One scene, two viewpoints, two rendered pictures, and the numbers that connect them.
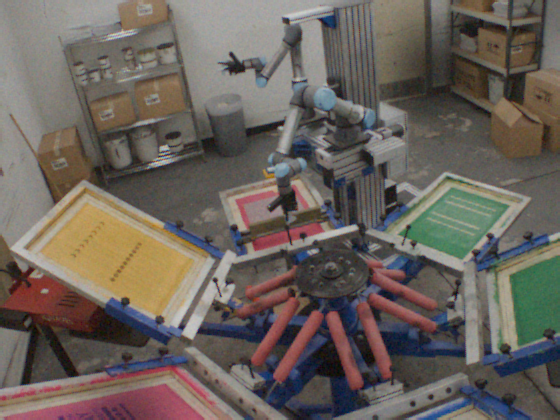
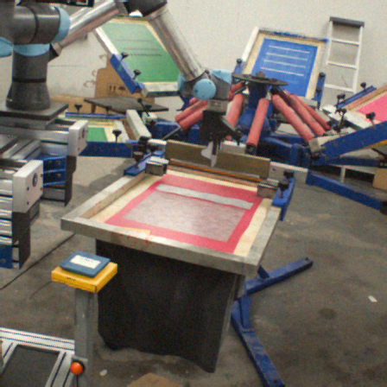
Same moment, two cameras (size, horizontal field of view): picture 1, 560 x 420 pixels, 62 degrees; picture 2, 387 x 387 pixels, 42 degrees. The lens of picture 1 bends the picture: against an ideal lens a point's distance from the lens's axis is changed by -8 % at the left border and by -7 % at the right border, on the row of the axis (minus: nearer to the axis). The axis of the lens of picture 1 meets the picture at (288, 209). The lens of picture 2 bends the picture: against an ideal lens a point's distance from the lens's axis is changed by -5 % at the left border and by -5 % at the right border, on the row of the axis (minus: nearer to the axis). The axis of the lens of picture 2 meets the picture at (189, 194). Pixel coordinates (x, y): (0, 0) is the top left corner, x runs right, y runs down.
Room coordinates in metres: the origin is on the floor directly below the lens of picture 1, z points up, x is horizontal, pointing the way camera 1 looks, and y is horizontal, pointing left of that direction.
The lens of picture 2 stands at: (4.12, 0.81, 1.61)
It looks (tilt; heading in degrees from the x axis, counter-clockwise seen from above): 20 degrees down; 206
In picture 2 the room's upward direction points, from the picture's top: 7 degrees clockwise
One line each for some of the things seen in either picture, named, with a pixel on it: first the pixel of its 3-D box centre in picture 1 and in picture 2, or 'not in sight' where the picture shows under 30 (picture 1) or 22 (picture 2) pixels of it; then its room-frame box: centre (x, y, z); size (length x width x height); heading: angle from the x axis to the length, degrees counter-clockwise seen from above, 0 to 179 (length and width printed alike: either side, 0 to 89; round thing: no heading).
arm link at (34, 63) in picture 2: (345, 112); (30, 55); (2.87, -0.43, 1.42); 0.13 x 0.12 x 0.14; 41
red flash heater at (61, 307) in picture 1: (67, 289); not in sight; (2.01, 1.22, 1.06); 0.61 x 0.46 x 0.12; 71
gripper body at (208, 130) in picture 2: (287, 200); (212, 125); (2.33, 0.00, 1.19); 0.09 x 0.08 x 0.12; 101
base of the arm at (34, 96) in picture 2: (345, 129); (28, 91); (2.88, -0.43, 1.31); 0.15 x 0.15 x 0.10
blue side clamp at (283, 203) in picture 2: (239, 245); (282, 198); (2.29, 0.30, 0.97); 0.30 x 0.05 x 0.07; 11
